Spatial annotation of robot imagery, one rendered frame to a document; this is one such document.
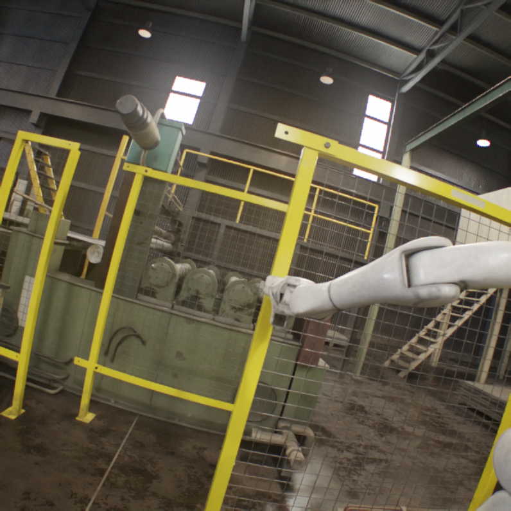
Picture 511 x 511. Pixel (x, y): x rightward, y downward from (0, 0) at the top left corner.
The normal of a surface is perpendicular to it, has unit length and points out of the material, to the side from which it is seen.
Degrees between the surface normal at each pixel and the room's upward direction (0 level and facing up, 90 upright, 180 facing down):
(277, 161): 90
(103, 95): 90
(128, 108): 90
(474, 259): 80
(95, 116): 90
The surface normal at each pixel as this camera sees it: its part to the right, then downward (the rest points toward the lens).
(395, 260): -0.72, -0.36
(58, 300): 0.08, -0.02
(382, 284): -0.78, 0.02
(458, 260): -0.44, -0.31
